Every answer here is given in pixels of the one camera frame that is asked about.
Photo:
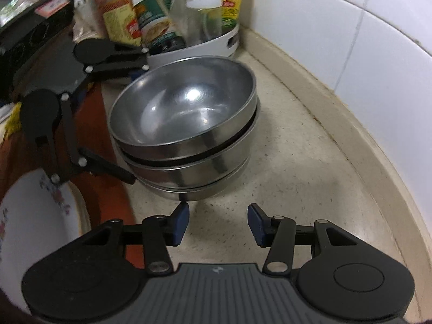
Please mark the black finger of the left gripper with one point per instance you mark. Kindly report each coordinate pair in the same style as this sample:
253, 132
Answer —
103, 59
48, 123

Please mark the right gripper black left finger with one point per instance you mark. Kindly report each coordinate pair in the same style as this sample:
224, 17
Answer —
100, 273

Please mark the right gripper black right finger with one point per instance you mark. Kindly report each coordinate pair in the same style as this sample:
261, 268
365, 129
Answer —
334, 271

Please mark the large white floral plate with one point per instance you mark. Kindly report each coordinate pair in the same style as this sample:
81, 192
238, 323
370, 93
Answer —
37, 218

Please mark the steel bowl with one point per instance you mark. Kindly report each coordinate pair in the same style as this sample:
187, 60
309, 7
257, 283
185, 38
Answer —
198, 193
183, 108
202, 169

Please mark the yellow chenille mat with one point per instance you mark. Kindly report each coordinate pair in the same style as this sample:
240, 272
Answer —
10, 119

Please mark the dark soy sauce bottle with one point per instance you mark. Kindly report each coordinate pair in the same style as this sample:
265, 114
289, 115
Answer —
116, 20

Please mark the green label sauce bottle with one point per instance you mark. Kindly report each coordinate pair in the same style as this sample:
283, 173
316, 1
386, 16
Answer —
159, 33

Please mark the white round condiment tray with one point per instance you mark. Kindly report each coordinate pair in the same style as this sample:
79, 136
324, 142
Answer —
224, 46

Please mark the white handled oil dispenser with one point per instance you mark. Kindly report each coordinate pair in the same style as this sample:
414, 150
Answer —
204, 21

